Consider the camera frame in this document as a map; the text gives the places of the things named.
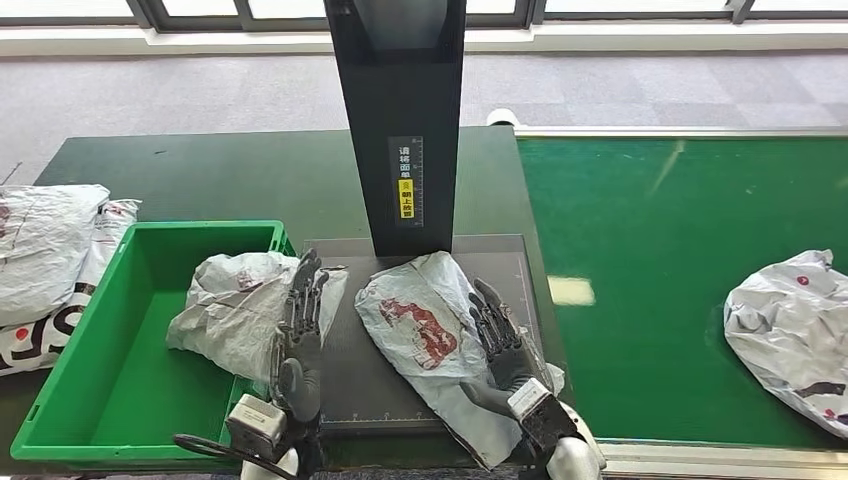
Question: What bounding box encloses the green plastic crate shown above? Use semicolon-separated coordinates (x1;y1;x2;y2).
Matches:
9;220;298;463

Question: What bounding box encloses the black inbound scanner machine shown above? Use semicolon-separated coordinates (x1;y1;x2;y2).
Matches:
301;0;561;437

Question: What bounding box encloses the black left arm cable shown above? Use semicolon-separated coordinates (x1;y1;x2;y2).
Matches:
173;433;293;480

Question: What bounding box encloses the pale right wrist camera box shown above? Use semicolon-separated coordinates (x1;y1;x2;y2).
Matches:
506;377;579;455

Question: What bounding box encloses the white conveyor roller end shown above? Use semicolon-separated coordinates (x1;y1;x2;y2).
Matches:
485;107;525;128

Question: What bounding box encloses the green conveyor belt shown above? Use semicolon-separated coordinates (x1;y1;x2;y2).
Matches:
516;137;848;452

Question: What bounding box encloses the grey parcel with faint red print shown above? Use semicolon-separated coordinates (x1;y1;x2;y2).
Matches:
165;250;350;386

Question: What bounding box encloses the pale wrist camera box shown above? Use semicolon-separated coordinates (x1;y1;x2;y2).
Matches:
225;394;289;462
506;377;579;455

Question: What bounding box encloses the grey parcel with bold red print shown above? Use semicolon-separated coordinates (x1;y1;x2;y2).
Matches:
354;250;566;470

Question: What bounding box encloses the silver conveyor side rail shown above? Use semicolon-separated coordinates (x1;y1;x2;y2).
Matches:
596;442;848;480
514;126;848;141

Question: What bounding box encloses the dark window frame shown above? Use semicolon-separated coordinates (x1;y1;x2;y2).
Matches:
0;0;848;33

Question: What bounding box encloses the white parcel with black letters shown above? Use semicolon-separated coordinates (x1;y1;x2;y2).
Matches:
0;198;141;378

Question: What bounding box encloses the white window sill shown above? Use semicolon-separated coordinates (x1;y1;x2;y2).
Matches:
0;23;848;60

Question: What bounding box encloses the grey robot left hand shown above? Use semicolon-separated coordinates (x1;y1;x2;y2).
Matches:
270;248;331;425

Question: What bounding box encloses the large grey crumpled parcel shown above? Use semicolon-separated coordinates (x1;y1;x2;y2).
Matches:
0;184;111;328

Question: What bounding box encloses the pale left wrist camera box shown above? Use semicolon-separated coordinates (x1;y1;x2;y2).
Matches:
225;394;289;462

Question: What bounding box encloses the white parcel with red dots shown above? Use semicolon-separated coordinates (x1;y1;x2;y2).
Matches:
723;248;848;440

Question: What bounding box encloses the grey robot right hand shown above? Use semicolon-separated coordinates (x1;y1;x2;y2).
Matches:
460;278;554;420

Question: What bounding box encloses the yellow black ruler label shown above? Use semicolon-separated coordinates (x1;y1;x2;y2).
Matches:
388;135;425;229

